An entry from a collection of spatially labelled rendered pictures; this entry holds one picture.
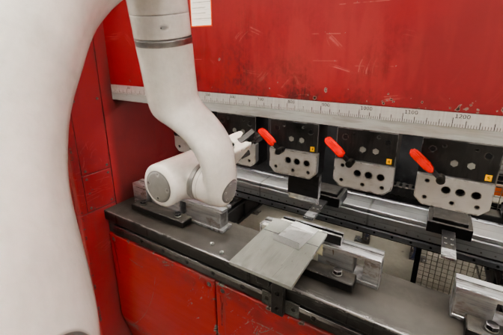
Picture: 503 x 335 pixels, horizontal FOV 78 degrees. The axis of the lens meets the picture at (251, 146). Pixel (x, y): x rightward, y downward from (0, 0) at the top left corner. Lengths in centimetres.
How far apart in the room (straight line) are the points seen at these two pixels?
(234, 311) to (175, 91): 86
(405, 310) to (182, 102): 79
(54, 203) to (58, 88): 8
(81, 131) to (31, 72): 114
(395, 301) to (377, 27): 72
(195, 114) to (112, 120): 93
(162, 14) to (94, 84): 92
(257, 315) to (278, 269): 33
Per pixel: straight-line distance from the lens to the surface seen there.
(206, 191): 55
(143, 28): 50
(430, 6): 80
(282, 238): 93
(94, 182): 144
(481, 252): 124
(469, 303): 101
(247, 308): 114
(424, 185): 85
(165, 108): 53
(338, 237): 100
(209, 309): 128
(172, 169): 57
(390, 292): 104
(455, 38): 80
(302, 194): 98
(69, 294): 21
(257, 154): 98
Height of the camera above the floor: 153
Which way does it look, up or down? 17 degrees down
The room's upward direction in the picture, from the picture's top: straight up
